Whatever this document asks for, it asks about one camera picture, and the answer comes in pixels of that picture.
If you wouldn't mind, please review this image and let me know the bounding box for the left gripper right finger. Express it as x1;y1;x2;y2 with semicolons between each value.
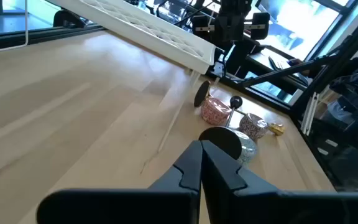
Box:
201;139;358;224

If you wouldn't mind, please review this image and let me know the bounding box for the white wire rack shelf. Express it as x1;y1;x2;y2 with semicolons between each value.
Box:
0;0;216;153

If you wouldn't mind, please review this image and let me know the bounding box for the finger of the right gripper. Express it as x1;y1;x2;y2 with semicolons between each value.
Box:
250;12;270;40
191;15;211;41

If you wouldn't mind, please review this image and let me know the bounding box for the blue patterned candle tin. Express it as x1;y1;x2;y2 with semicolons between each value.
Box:
234;129;259;166

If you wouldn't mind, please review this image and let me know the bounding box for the black candlestick holder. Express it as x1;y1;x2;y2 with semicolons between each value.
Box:
198;95;244;160

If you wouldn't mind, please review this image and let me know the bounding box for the pink patterned candle tin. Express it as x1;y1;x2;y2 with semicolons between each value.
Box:
200;96;232;126

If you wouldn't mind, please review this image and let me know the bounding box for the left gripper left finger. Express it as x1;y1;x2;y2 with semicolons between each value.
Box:
37;139;203;224

